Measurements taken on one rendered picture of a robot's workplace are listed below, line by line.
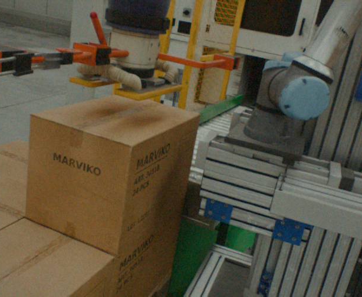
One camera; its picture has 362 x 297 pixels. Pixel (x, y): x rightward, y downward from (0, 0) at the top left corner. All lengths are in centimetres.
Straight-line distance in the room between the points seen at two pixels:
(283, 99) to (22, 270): 91
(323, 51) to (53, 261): 101
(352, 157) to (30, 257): 108
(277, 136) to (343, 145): 27
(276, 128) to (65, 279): 77
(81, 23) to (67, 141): 169
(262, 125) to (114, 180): 49
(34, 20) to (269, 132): 1211
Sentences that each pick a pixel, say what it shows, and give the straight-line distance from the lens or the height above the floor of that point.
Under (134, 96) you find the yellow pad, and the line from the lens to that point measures 139.
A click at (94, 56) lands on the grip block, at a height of 119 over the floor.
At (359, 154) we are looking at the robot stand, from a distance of 145.
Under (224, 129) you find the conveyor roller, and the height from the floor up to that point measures 53.
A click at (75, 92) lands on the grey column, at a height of 66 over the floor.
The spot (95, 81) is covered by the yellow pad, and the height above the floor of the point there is 107.
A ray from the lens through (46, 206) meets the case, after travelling 158.
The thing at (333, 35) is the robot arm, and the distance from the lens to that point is 113.
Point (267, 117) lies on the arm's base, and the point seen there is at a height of 111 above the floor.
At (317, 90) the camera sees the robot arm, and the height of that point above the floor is 123.
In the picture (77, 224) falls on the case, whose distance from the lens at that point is 152.
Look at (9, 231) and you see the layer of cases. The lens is 159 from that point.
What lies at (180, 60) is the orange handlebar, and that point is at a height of 119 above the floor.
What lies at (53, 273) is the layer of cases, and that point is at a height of 54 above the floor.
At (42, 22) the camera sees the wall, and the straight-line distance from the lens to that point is 1296.
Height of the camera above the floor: 137
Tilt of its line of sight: 19 degrees down
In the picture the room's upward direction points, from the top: 10 degrees clockwise
